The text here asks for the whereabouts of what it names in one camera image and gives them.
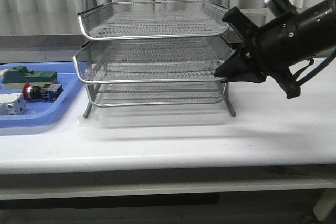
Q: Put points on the green and beige switch block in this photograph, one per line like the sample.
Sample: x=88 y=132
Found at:
x=16 y=77

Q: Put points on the clear tape patch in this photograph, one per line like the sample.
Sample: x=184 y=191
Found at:
x=90 y=121

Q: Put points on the white circuit breaker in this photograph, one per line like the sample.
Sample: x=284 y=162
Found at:
x=12 y=104

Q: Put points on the blue plastic tray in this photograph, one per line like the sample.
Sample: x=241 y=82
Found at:
x=40 y=113

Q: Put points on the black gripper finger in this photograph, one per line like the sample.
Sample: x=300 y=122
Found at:
x=253 y=77
x=233 y=67

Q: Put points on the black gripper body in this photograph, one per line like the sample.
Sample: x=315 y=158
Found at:
x=263 y=49

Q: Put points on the silver mesh tray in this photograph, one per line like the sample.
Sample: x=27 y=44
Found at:
x=145 y=20
x=155 y=93
x=151 y=60

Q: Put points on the red emergency stop button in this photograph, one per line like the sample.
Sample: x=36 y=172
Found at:
x=48 y=92

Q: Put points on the silver metal rack frame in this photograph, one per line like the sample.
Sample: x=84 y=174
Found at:
x=93 y=89

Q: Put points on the grey stone counter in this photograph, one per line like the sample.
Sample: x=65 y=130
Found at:
x=40 y=30

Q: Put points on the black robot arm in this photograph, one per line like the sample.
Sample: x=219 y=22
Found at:
x=288 y=39

